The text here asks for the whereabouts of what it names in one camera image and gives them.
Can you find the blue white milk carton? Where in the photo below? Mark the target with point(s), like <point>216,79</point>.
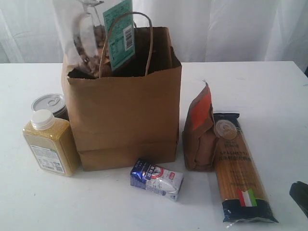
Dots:
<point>156,179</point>

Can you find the silver pull-tab tin can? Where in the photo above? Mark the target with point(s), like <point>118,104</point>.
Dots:
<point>53,102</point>

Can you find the clear jar gold lid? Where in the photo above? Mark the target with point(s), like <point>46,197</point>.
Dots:
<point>97,36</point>

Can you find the yellow grain bottle white cap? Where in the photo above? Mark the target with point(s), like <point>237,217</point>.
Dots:
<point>52,143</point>

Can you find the white backdrop curtain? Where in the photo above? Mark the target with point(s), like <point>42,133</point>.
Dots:
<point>200,30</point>

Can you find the spaghetti pasta package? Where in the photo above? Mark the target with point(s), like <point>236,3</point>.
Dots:
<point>241,190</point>

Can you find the brown orange snack pouch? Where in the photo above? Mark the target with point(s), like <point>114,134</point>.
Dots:
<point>199,137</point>

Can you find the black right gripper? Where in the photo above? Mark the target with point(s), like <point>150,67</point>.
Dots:
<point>299,193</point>

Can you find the brown paper bag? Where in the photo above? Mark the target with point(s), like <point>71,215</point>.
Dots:
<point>133,113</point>

